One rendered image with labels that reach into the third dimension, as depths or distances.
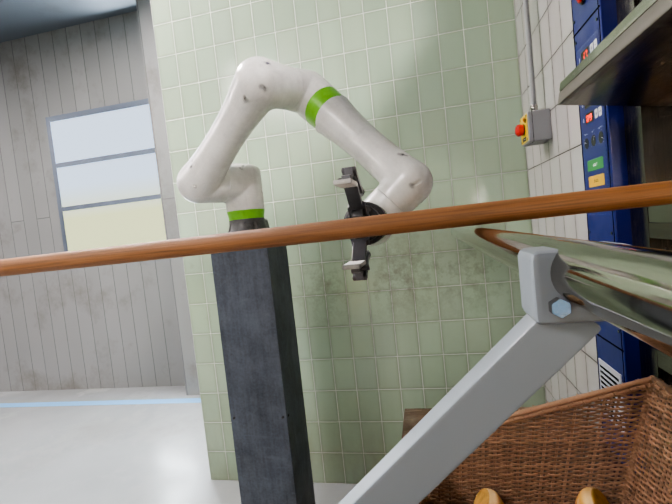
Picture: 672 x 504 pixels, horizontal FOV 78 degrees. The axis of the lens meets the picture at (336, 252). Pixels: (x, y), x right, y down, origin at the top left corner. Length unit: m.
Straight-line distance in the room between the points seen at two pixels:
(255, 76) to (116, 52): 3.19
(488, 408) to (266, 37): 2.00
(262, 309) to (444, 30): 1.35
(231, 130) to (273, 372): 0.76
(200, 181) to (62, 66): 3.32
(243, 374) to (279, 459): 0.31
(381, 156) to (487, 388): 0.82
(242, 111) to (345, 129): 0.27
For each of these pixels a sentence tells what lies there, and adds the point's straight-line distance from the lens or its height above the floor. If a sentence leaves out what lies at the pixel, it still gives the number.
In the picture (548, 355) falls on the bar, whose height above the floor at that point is 1.12.
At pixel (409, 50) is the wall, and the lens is 1.96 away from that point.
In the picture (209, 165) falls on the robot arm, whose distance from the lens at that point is 1.27.
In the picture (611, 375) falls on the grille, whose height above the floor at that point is 0.78.
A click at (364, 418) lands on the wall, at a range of 2.06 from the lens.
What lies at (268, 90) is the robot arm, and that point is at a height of 1.55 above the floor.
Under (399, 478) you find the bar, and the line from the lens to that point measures 0.26.
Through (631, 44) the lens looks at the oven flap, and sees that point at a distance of 0.72.
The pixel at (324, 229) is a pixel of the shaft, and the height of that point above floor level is 1.19.
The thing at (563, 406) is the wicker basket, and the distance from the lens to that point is 0.98.
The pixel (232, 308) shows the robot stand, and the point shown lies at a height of 0.97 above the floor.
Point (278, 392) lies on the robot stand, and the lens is 1.44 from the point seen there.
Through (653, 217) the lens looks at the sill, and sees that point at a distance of 1.01.
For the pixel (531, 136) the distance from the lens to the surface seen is 1.54.
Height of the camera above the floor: 1.19
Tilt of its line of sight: 3 degrees down
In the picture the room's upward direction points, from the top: 6 degrees counter-clockwise
